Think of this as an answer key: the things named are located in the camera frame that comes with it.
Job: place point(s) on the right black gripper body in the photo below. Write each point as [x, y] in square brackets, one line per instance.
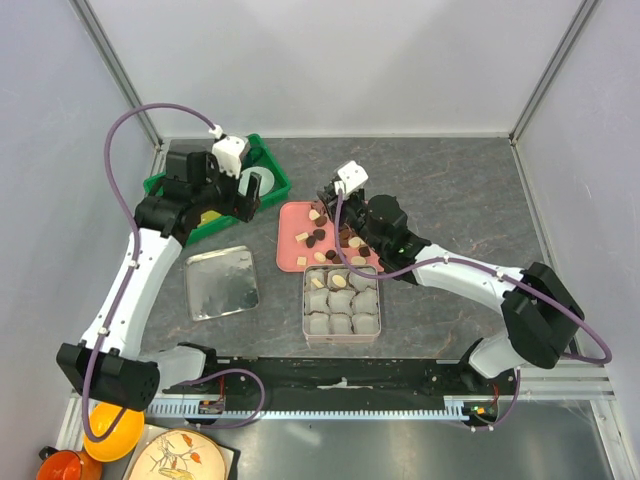
[354, 210]

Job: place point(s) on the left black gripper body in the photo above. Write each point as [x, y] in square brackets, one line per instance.
[220, 193]

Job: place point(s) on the pink plastic tray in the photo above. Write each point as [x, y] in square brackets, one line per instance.
[306, 238]

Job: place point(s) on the white oval chocolate piece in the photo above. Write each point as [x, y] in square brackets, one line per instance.
[337, 281]

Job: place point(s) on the pink chocolate tin box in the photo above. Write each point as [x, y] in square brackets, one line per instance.
[341, 316]

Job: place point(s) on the metal tongs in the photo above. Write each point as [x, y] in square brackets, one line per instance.
[319, 205]

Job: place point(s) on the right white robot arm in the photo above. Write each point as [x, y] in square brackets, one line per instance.
[539, 313]

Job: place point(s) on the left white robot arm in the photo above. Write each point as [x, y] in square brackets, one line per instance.
[106, 364]

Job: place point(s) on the yellow green plate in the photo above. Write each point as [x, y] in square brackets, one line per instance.
[208, 217]

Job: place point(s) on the pale green bowl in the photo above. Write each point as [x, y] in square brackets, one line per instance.
[267, 182]

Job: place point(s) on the dark teal mug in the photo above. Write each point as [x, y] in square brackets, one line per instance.
[256, 151]

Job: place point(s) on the silver tin lid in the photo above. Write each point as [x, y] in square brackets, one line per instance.
[220, 283]

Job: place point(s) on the decorated round plate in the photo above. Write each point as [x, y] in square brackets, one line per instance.
[179, 454]

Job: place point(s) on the yellow bowl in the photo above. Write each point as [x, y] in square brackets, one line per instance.
[122, 440]

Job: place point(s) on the orange mug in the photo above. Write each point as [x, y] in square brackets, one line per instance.
[68, 465]

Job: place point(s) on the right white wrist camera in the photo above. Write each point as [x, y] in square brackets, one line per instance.
[350, 177]

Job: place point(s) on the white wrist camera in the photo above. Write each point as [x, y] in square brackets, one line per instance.
[350, 177]
[229, 152]

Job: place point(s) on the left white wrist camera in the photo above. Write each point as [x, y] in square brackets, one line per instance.
[229, 152]

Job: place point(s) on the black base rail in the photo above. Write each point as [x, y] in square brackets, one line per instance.
[422, 376]

